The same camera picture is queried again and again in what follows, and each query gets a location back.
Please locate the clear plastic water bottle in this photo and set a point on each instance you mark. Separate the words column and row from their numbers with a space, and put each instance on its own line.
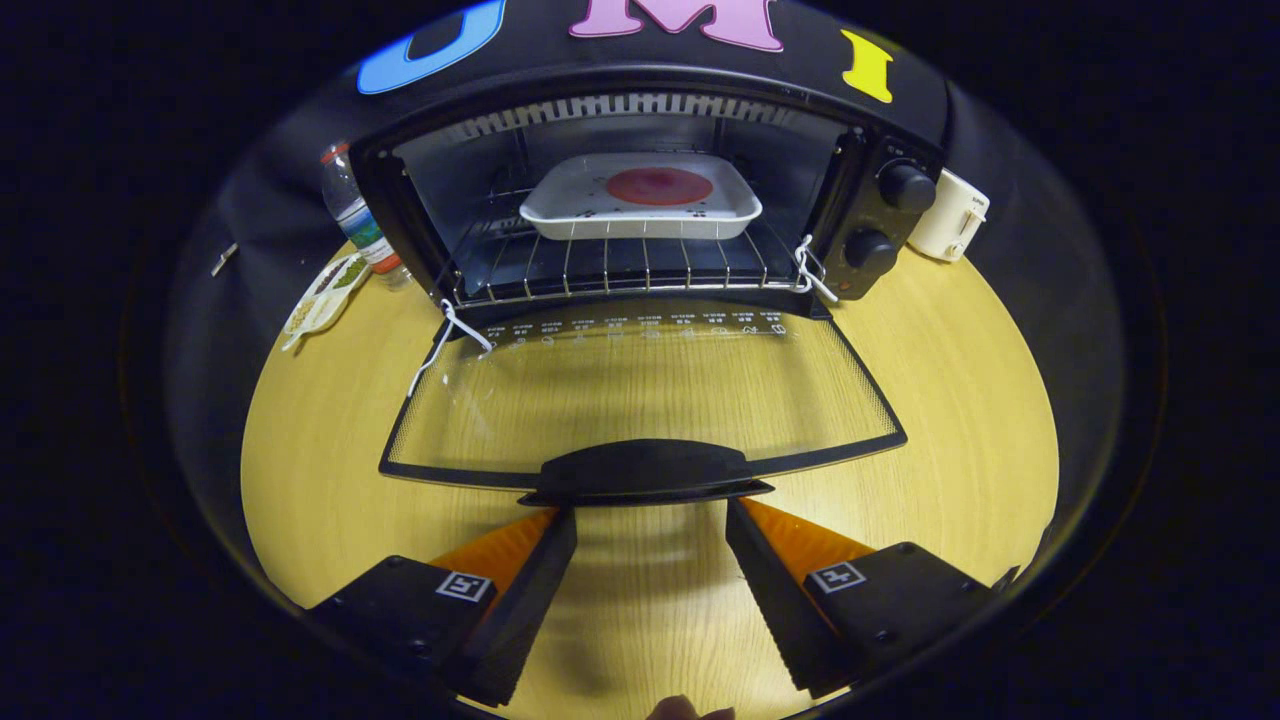
column 352, row 210

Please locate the white toaster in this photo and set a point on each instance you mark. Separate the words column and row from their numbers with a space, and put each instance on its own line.
column 950, row 215

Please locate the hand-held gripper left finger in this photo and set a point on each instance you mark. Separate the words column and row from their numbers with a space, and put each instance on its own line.
column 525, row 610

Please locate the white square plate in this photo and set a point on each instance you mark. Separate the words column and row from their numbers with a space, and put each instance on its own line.
column 570, row 205

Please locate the pink ham slice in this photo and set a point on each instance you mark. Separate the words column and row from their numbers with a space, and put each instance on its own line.
column 660, row 186

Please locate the silver cloth clip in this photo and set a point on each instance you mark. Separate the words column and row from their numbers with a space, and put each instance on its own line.
column 224, row 259

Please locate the black toaster oven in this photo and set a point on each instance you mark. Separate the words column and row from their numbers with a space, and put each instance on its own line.
column 870, row 215

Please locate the divided snack tray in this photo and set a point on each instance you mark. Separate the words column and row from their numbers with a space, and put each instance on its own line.
column 325, row 298

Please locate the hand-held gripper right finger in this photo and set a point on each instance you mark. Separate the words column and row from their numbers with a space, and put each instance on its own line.
column 780, row 610

